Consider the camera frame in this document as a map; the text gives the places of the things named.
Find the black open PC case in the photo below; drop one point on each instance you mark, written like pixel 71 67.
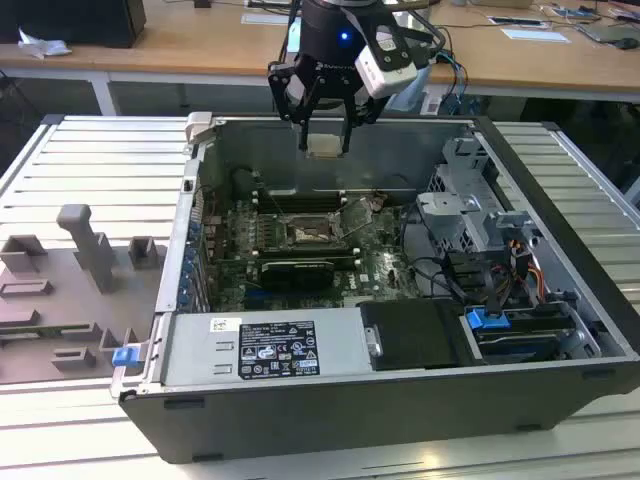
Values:
pixel 350 425

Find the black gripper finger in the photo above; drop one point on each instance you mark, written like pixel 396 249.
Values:
pixel 367 112
pixel 280 90

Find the black cylindrical part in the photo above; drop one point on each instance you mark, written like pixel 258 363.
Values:
pixel 243 180

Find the silver square CPU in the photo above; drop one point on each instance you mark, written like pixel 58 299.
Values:
pixel 325 145

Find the silver power supply unit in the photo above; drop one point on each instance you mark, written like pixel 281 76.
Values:
pixel 200 350

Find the grey metal drive cage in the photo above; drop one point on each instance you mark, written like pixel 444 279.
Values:
pixel 450 210

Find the pale blue teach pendant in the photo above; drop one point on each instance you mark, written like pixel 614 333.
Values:
pixel 412 95

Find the black disk drive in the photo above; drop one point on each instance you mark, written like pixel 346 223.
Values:
pixel 525 340

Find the round coin cell battery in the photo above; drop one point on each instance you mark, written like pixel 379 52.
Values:
pixel 377 202

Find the white paper sheet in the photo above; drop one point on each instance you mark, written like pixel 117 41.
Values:
pixel 535 35

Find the black graphics card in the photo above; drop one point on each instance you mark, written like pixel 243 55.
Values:
pixel 300 275

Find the green motherboard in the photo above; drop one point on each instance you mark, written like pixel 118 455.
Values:
pixel 380 270

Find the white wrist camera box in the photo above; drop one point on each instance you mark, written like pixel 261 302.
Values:
pixel 385 80

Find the blue case latch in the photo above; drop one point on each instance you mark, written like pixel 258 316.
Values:
pixel 124 357

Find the white rimmed tablet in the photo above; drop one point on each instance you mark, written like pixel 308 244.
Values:
pixel 515 20

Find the black RAM slot row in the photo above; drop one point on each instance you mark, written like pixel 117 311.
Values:
pixel 300 254
pixel 300 201

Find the grey flat laptop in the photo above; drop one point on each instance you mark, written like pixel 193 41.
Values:
pixel 607 32

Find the black power supply label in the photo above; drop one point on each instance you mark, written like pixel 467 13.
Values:
pixel 280 350

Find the black CPU socket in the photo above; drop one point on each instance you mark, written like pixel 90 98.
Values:
pixel 306 239

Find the black plastic air shroud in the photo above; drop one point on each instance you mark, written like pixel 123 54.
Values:
pixel 415 335

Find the wooden desk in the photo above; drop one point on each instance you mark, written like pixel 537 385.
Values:
pixel 200 45

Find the grey parts rack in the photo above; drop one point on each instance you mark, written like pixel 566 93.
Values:
pixel 60 300

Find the black computer mouse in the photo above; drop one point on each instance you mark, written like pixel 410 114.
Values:
pixel 625 44

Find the black box on desk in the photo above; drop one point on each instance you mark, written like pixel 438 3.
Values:
pixel 75 20

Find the crumpled white paper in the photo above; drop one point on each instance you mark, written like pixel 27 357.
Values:
pixel 42 45

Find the blue disk carrier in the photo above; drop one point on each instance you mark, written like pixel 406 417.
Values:
pixel 482 320

